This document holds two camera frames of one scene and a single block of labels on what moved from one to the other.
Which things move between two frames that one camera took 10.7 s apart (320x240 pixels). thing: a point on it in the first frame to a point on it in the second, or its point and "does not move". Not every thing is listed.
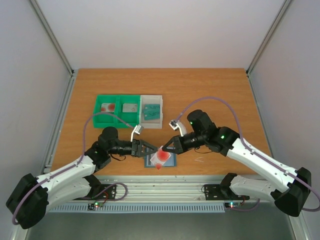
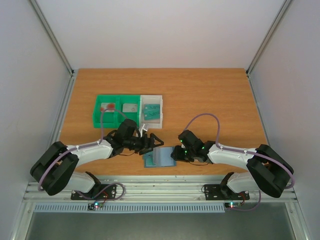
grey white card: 130,107 does not move
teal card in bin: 152,109 does not move
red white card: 160,157 to 108,107
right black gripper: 178,144 to 177,154
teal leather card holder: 171,162 does not move
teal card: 151,114 does not move
